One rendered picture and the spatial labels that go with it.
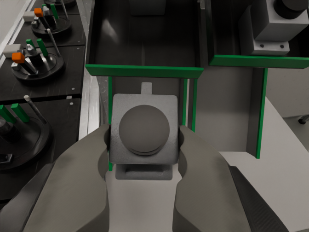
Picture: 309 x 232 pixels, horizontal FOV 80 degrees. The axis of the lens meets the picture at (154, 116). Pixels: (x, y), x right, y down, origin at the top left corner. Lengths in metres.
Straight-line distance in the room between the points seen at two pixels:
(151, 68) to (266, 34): 0.13
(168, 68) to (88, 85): 0.39
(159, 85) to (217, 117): 0.14
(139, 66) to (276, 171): 0.50
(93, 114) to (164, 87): 0.22
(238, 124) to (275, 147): 0.26
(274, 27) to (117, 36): 0.18
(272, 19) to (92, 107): 0.42
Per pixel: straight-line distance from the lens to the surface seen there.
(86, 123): 0.49
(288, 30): 0.26
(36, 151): 0.45
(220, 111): 0.40
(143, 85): 0.17
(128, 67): 0.21
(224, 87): 0.40
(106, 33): 0.26
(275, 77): 1.36
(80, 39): 0.77
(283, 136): 0.70
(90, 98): 0.55
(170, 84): 0.36
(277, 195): 0.59
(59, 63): 0.64
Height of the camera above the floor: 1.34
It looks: 52 degrees down
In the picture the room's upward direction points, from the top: 4 degrees clockwise
